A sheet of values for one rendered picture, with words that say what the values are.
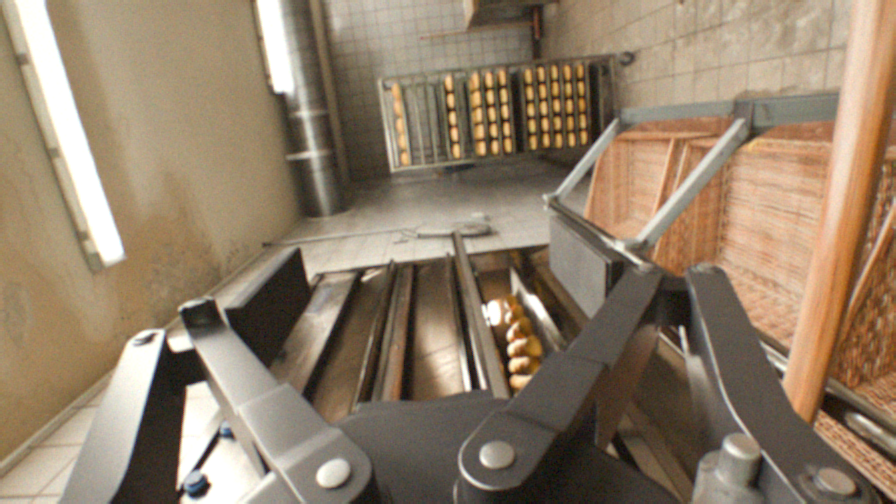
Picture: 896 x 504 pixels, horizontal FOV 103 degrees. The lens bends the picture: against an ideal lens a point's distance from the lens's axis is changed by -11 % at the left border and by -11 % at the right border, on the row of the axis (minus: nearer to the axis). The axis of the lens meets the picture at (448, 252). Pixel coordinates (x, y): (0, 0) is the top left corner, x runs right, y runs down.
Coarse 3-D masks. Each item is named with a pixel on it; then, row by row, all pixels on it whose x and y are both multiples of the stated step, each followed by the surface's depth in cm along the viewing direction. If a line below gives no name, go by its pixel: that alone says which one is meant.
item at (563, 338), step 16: (512, 256) 181; (528, 272) 160; (528, 288) 150; (544, 304) 133; (544, 320) 130; (560, 320) 121; (560, 336) 113; (624, 416) 80; (624, 432) 76; (624, 448) 74; (640, 448) 72; (640, 464) 69; (656, 464) 68; (656, 480) 65
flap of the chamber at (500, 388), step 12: (456, 240) 165; (468, 264) 135; (468, 276) 125; (468, 288) 117; (480, 300) 109; (480, 312) 101; (480, 324) 95; (480, 336) 91; (492, 336) 111; (492, 348) 84; (492, 360) 81; (492, 372) 77; (492, 384) 74; (504, 384) 73; (504, 396) 69
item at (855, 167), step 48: (864, 0) 21; (864, 48) 22; (864, 96) 23; (864, 144) 23; (864, 192) 24; (816, 240) 27; (864, 240) 25; (816, 288) 28; (816, 336) 28; (816, 384) 29
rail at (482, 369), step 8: (456, 248) 155; (456, 256) 146; (456, 264) 139; (464, 280) 123; (464, 288) 118; (464, 296) 113; (464, 304) 109; (472, 312) 102; (472, 320) 98; (472, 328) 95; (472, 336) 92; (472, 344) 89; (480, 344) 88; (480, 352) 85; (480, 360) 82; (480, 368) 79; (480, 376) 77; (488, 376) 76; (480, 384) 75; (488, 384) 74
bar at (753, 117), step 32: (800, 96) 107; (832, 96) 64; (608, 128) 110; (736, 128) 63; (768, 128) 64; (704, 160) 66; (640, 256) 64; (768, 352) 37; (832, 384) 31; (832, 416) 30; (864, 416) 28
